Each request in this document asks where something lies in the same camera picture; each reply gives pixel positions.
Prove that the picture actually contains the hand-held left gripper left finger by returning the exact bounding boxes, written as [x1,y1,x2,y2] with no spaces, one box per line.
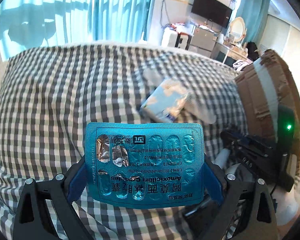
[12,156,93,240]

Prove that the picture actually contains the narrow teal window curtain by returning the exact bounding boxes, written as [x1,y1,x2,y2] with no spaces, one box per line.
[90,0,158,42]

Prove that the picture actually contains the black backpack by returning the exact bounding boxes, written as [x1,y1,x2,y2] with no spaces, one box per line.
[246,41,262,62]

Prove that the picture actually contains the white slim tube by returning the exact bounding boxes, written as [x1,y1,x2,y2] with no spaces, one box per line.
[214,148,231,171]

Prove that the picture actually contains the black wall television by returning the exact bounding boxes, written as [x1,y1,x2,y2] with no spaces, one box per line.
[191,0,233,29]

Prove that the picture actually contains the pile of clothes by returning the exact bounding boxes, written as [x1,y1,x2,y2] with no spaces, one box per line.
[232,59,253,71]

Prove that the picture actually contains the wide teal window curtain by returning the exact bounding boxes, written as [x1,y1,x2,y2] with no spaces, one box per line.
[0,0,102,61]

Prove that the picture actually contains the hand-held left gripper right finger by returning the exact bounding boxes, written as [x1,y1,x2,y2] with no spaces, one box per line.
[202,162,278,240]

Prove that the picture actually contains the light blue tissue packet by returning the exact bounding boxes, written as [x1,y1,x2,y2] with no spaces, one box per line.
[139,78,190,123]

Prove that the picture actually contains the brown cardboard box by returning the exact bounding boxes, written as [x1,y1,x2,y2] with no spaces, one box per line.
[234,50,300,180]

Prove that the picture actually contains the white dressing table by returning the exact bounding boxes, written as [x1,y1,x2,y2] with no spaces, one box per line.
[216,37,248,65]

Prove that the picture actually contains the grey white checkered blanket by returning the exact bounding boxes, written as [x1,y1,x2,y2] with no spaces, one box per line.
[0,42,249,240]

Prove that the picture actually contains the teal pill blister pack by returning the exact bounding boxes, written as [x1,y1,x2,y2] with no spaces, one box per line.
[85,122,205,209]

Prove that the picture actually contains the black cable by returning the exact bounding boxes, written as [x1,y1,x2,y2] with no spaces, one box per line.
[269,184,278,207]

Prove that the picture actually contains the white oval vanity mirror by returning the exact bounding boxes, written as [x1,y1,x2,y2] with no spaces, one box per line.
[229,17,247,43]

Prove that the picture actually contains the white suitcase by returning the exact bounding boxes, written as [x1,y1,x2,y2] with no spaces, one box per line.
[161,27,192,50]

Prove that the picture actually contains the silver mini fridge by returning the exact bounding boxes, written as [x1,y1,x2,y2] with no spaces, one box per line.
[189,26,216,58]

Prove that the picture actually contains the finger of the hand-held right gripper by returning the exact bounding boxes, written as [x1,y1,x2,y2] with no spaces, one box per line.
[220,128,276,167]

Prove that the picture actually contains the blue wall cable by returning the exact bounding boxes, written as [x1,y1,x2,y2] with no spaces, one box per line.
[161,0,171,28]

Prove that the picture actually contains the teal corner curtain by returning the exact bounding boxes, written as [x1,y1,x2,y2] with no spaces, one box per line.
[236,0,270,43]

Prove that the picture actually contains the clear plastic bag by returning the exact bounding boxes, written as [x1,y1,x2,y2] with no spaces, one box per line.
[142,67,223,125]

